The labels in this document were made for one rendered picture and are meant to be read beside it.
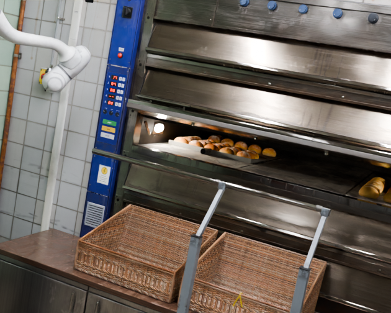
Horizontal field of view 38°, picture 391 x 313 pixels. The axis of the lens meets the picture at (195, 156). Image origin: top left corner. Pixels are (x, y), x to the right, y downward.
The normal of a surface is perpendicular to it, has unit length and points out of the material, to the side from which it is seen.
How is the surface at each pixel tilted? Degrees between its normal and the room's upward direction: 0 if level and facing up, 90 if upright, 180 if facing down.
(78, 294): 92
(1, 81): 90
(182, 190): 70
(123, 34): 90
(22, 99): 90
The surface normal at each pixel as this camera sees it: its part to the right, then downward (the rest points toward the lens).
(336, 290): -0.30, -0.28
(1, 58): 0.91, 0.22
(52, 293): -0.39, 0.06
